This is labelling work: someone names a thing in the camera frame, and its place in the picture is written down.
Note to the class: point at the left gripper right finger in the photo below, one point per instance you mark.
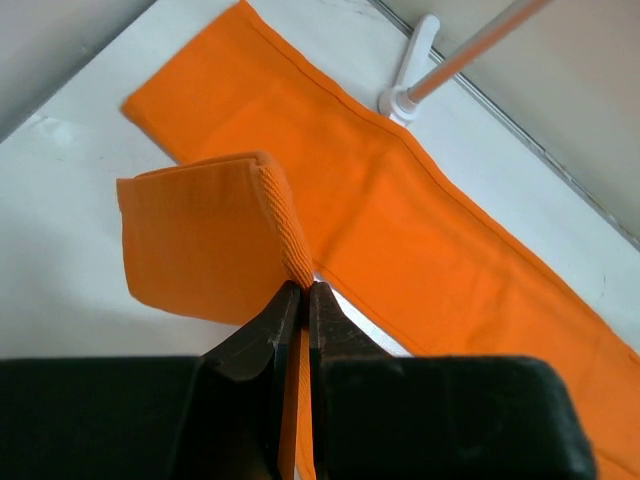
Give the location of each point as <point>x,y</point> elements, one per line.
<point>331,335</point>

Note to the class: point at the orange trousers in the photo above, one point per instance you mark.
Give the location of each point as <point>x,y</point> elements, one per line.
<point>281,175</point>

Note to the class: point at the white clothes rack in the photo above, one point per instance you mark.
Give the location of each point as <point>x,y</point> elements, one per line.
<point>415,81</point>

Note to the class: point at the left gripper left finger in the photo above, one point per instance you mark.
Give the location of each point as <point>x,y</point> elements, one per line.
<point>248,429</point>

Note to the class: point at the aluminium rail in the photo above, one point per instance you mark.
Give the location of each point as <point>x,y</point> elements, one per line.
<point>514,128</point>

